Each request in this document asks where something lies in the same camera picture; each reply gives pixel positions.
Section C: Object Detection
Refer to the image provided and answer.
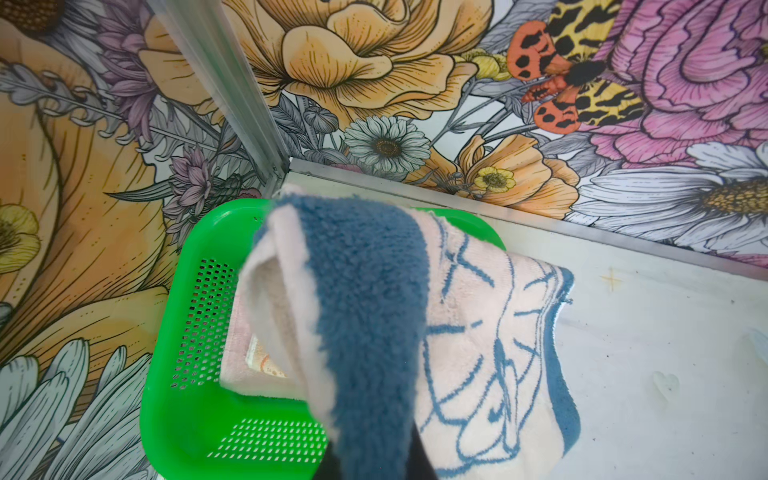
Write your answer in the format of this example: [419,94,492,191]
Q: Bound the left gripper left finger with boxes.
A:
[312,442,342,480]

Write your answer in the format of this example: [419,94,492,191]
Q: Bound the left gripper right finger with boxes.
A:
[407,424,438,480]

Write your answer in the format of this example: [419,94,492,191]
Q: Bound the pink towel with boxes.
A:
[219,283,306,401]

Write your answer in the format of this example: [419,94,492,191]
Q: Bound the orange patterned towel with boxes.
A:
[245,336,286,379]

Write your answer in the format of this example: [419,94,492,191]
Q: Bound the blue white patterned towel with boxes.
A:
[238,193,581,479]

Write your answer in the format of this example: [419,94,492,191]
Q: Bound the green plastic basket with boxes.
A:
[140,195,501,479]

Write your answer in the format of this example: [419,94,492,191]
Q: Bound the left aluminium frame post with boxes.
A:
[150,1,290,197]

